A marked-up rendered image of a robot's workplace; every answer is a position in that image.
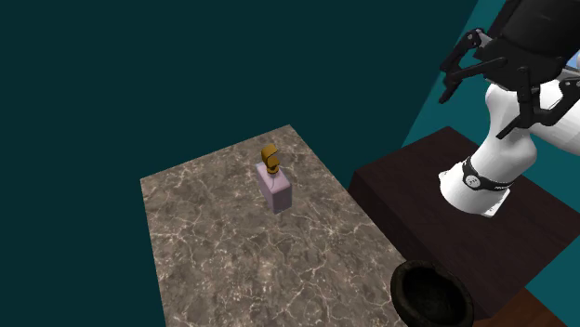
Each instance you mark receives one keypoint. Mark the black bowl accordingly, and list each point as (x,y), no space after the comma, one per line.
(430,294)

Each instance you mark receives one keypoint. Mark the pink soap dispenser gold pump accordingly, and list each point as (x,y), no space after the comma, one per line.
(276,192)

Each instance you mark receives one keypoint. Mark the dark brown robot stand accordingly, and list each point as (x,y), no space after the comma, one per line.
(421,199)

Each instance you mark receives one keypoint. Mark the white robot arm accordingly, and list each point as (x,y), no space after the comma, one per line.
(503,147)

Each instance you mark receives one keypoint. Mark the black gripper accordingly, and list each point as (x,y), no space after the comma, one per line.
(530,36)

